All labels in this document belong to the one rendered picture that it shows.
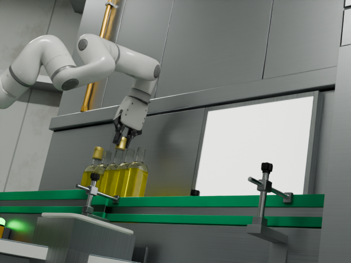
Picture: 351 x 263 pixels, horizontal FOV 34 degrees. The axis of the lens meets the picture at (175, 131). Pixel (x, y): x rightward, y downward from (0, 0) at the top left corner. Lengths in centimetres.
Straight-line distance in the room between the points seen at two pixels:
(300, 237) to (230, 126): 60
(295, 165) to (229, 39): 61
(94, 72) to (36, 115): 369
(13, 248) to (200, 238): 49
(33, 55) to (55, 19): 404
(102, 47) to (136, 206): 50
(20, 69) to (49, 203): 51
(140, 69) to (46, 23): 392
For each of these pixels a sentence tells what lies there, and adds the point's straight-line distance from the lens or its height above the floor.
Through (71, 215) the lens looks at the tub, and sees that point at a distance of 153.
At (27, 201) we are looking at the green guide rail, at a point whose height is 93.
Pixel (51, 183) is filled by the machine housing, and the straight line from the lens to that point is 255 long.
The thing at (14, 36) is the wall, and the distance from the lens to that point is 578.
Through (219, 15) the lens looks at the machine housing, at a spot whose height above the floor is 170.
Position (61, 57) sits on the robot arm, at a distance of 171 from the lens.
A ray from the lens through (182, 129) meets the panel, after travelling 200.
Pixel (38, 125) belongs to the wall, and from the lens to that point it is 534.
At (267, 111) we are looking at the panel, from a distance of 179.
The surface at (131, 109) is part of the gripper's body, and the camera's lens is 200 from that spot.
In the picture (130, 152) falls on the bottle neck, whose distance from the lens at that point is 195.
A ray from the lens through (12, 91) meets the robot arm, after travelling 174.
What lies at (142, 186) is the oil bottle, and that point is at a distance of 188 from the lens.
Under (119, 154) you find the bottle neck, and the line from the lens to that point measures 199.
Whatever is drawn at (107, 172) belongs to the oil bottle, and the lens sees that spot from 198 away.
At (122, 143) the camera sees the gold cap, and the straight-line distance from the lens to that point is 200.
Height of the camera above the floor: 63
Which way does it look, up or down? 18 degrees up
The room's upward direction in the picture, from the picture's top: 10 degrees clockwise
